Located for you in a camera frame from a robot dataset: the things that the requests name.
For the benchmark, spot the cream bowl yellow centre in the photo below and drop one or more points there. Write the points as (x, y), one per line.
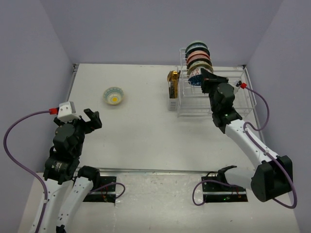
(113, 95)

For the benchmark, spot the white perforated cutlery holder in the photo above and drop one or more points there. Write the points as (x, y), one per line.
(172, 104)

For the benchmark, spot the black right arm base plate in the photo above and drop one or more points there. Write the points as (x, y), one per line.
(216, 193)

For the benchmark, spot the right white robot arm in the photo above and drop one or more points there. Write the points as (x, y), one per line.
(273, 175)

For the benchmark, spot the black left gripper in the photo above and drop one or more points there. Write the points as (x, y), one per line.
(95, 123)

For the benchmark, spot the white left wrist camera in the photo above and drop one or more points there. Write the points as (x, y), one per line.
(67, 112)

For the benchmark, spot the teal rim back bowl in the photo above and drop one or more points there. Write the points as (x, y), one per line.
(195, 44)

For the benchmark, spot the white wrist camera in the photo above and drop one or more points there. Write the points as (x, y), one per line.
(237, 85)
(67, 112)

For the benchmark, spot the aluminium table edge rail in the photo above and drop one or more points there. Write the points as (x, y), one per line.
(74, 72)

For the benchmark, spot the gold utensil in holder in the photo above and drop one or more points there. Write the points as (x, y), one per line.
(173, 79)

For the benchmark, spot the white wire dish rack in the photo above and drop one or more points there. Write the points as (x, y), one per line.
(193, 103)

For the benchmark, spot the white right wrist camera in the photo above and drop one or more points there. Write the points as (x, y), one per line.
(237, 85)

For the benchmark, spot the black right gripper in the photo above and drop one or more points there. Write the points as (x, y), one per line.
(209, 79)

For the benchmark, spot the blue triangle pattern bowl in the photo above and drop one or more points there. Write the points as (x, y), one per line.
(195, 77)

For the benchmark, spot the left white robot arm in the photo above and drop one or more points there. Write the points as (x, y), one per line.
(62, 196)

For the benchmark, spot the cream bowl with star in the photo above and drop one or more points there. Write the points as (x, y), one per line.
(200, 64)

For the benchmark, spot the pink rim bowl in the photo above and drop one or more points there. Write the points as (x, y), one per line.
(198, 52)

